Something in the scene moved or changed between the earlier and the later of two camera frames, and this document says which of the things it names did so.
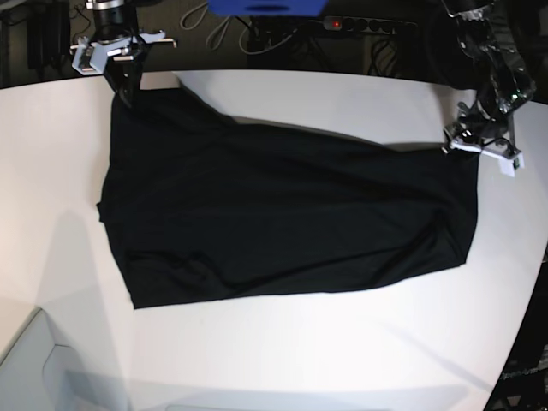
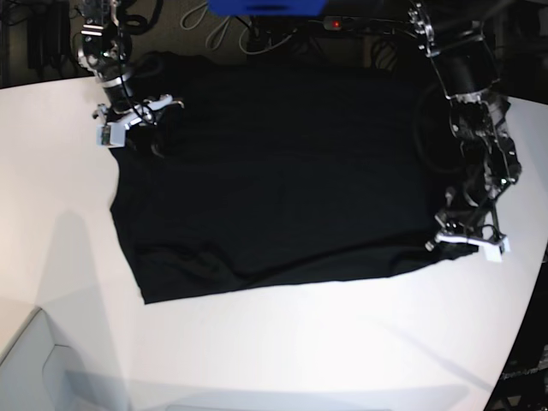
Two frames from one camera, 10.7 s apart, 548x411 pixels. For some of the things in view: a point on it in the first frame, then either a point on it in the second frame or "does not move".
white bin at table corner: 38,375 does not move
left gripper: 486,128 → 486,236
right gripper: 96,58 → 116,124
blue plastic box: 277,8 does not move
